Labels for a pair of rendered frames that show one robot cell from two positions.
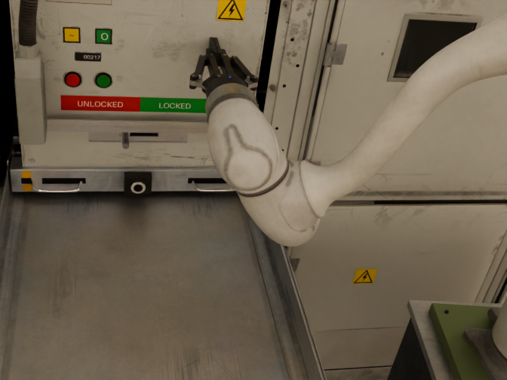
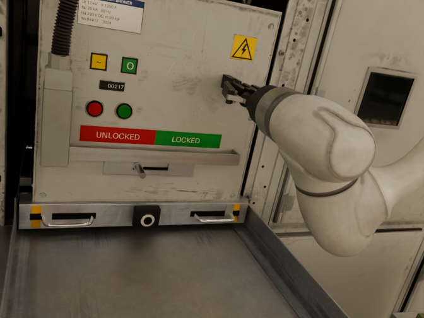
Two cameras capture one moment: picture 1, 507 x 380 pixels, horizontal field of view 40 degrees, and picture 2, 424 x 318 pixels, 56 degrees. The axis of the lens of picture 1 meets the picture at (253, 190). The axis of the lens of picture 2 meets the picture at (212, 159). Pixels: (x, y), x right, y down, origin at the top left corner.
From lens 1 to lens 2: 67 cm
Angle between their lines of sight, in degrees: 18
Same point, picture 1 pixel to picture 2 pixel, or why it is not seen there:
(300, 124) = (281, 163)
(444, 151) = not seen: hidden behind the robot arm
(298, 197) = (374, 195)
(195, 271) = (220, 298)
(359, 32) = (335, 80)
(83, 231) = (97, 265)
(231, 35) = (240, 74)
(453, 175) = not seen: hidden behind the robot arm
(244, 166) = (352, 146)
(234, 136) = (330, 117)
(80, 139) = (94, 173)
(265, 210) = (340, 212)
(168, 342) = not seen: outside the picture
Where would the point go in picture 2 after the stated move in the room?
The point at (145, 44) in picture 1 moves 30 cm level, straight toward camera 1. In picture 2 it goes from (166, 76) to (204, 118)
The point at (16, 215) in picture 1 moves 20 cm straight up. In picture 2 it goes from (24, 252) to (27, 160)
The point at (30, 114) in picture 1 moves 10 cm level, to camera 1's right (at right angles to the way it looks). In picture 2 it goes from (56, 131) to (114, 140)
